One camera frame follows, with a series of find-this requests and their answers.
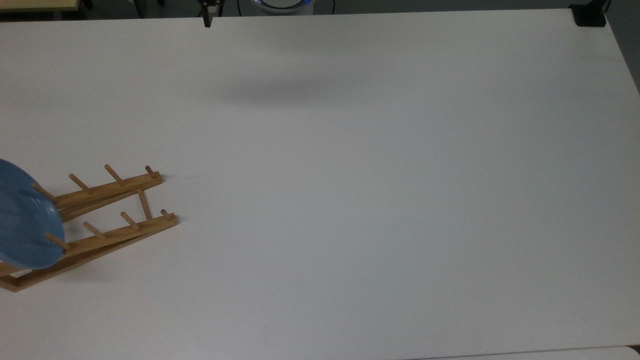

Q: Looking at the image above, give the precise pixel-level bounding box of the white robot base blue ring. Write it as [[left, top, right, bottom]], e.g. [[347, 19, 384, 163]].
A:
[[250, 0, 314, 15]]

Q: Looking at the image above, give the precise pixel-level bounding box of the wooden peg plate rack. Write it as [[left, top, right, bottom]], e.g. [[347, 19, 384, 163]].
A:
[[0, 165, 179, 293]]

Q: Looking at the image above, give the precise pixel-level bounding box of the blue round plate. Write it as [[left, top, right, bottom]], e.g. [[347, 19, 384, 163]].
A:
[[0, 159, 66, 270]]

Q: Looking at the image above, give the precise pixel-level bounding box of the light wooden desk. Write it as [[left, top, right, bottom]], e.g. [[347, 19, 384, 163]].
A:
[[0, 0, 81, 14]]

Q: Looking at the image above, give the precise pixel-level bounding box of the black Franka gripper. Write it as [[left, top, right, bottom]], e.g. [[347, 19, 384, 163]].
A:
[[132, 0, 224, 28]]

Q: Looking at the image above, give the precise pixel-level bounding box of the black clamp block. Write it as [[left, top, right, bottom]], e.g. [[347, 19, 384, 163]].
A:
[[569, 0, 612, 28]]

